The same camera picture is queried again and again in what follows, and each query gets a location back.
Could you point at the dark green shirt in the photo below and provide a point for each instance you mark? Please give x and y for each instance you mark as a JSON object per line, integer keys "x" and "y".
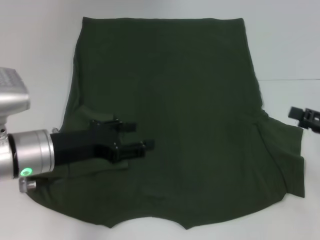
{"x": 187, "y": 87}

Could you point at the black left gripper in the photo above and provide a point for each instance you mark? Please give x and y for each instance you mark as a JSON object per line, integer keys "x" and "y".
{"x": 80, "y": 145}

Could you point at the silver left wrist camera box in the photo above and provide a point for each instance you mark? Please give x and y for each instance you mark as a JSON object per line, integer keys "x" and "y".
{"x": 12, "y": 95}

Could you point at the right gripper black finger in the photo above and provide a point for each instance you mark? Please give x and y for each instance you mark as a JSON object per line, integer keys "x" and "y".
{"x": 310, "y": 115}
{"x": 312, "y": 127}

